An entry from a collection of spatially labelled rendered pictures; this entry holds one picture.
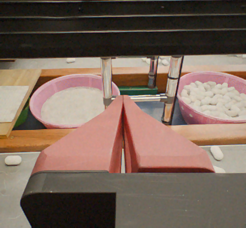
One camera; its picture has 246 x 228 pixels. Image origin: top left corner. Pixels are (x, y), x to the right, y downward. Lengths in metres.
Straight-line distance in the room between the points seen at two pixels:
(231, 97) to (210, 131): 0.24
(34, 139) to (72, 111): 0.17
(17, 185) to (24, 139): 0.11
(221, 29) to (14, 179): 0.47
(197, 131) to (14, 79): 0.59
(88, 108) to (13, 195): 0.31
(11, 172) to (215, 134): 0.48
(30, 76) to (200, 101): 0.57
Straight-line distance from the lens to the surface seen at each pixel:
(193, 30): 0.25
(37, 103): 0.71
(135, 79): 0.79
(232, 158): 0.58
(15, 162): 0.55
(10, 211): 0.50
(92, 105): 0.68
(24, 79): 0.79
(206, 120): 0.65
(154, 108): 0.76
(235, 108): 0.72
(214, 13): 0.27
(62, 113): 0.66
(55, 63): 0.94
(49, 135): 0.56
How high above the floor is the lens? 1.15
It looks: 38 degrees down
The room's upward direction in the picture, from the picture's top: straight up
